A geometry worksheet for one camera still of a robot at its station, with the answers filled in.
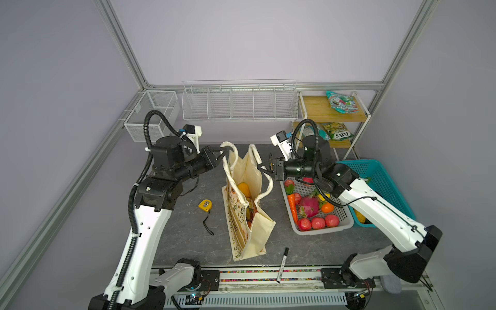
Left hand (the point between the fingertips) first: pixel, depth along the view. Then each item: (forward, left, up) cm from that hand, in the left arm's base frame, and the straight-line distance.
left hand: (227, 153), depth 61 cm
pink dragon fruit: (-4, -33, -33) cm, 47 cm away
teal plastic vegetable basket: (+15, -72, -37) cm, 82 cm away
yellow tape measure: (+3, +15, -40) cm, 43 cm away
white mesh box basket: (+52, +37, -14) cm, 65 cm away
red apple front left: (-12, -29, -36) cm, 48 cm away
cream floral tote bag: (+10, -5, -31) cm, 33 cm away
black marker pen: (-22, -20, -41) cm, 50 cm away
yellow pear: (+6, -4, -32) cm, 33 cm away
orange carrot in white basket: (+1, -26, -34) cm, 43 cm away
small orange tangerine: (-5, -42, -36) cm, 55 cm away
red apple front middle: (-11, -35, -36) cm, 51 cm away
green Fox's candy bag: (+33, -53, -23) cm, 67 cm away
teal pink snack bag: (+32, -50, -6) cm, 60 cm away
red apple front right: (-11, -41, -35) cm, 55 cm away
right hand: (-3, -9, -5) cm, 11 cm away
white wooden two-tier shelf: (+33, -41, -10) cm, 54 cm away
